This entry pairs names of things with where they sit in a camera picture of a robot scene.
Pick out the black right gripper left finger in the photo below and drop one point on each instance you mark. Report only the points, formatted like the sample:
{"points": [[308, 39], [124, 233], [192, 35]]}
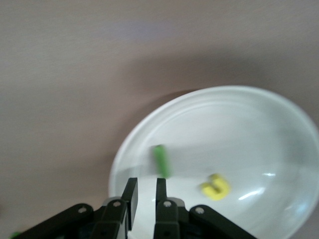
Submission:
{"points": [[117, 216]]}

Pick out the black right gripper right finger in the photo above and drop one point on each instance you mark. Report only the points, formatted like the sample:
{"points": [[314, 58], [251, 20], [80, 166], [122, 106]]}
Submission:
{"points": [[167, 219]]}

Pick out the yellow foam letter u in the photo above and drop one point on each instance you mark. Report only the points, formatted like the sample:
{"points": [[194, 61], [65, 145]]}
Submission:
{"points": [[216, 187]]}

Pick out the green foam letter l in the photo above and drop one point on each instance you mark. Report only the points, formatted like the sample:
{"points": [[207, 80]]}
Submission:
{"points": [[162, 160]]}

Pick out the green foam letter p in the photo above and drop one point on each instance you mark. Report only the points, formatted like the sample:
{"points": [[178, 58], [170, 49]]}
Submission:
{"points": [[15, 235]]}

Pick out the beige round plate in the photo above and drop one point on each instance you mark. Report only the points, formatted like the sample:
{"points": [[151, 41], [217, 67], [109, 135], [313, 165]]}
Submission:
{"points": [[249, 137]]}

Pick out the brown paper table cover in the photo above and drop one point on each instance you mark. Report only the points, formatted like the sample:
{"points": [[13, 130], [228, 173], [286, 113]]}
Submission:
{"points": [[74, 74]]}

